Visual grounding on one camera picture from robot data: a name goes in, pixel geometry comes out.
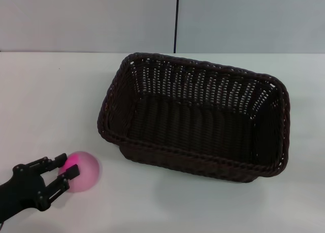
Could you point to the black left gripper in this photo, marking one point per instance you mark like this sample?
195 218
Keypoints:
26 186

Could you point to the pink ball with magenta patch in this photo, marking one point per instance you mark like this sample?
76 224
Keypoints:
86 174

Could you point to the black woven plastic basket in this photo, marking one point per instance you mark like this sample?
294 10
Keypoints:
193 131

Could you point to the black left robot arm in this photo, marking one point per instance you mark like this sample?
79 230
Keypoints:
5 202

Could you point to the black vertical wall strip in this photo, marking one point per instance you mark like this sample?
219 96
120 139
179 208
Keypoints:
176 19

